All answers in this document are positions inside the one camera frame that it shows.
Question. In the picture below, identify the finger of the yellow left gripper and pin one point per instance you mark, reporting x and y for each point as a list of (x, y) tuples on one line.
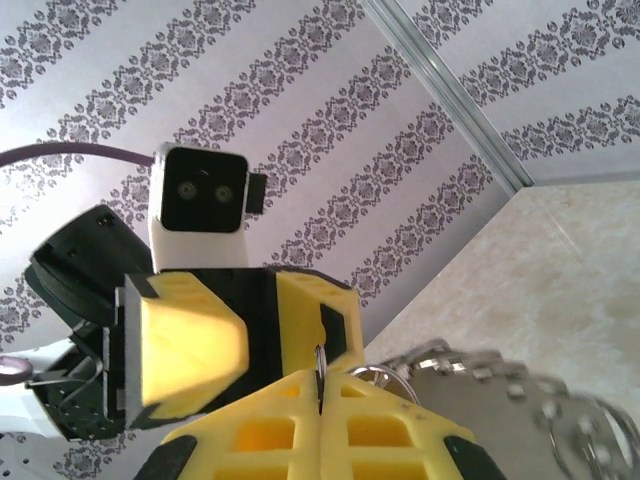
[(185, 345), (300, 320)]

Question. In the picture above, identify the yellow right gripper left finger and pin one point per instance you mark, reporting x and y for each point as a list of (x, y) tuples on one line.
[(260, 435)]

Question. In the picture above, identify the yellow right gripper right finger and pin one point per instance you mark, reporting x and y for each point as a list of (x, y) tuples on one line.
[(380, 440)]

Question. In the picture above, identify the silver split keyring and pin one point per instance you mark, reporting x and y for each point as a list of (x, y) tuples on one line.
[(395, 382), (324, 360)]

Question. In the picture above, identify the perforated metal plate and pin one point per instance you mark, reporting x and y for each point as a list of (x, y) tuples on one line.
[(450, 405)]

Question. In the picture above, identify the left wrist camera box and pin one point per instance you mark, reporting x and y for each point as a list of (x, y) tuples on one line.
[(200, 190)]

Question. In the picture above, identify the aluminium frame post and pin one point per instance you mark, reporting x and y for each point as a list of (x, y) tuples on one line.
[(450, 85)]

